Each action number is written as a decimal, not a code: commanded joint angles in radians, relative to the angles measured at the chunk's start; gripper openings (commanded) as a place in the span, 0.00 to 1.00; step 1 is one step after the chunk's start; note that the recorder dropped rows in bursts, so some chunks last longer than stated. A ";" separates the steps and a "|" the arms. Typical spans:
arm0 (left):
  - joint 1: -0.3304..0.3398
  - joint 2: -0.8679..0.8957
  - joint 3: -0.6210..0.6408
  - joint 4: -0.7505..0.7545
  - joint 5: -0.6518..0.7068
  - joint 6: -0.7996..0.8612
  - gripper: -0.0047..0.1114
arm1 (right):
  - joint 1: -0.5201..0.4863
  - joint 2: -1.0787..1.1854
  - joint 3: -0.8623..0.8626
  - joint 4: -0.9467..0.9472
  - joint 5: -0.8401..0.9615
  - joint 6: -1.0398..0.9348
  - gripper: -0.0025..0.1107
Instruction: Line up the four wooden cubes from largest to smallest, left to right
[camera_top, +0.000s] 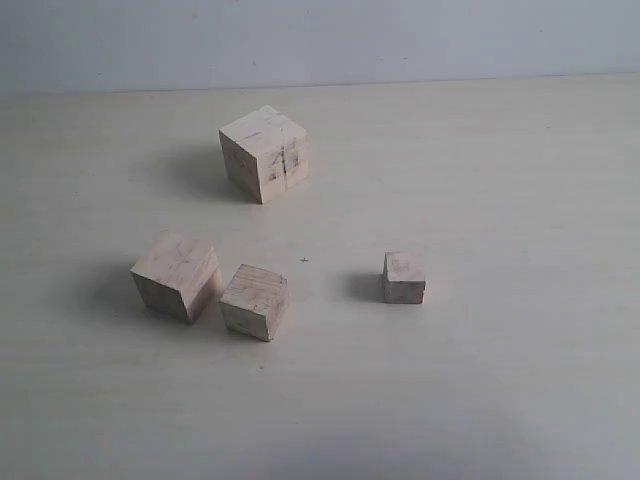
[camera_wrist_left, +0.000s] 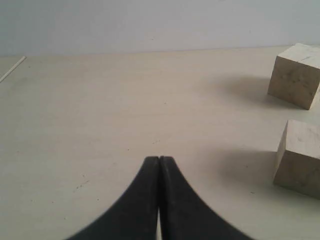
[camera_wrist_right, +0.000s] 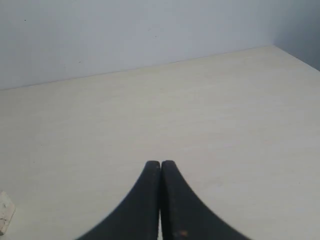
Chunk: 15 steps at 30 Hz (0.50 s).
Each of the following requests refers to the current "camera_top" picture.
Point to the smallest wooden cube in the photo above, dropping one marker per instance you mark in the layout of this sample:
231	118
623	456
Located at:
404	278

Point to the medium wooden cube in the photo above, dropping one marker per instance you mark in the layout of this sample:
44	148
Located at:
254	302

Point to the second largest wooden cube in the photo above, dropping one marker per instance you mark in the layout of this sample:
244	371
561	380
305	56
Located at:
179	276

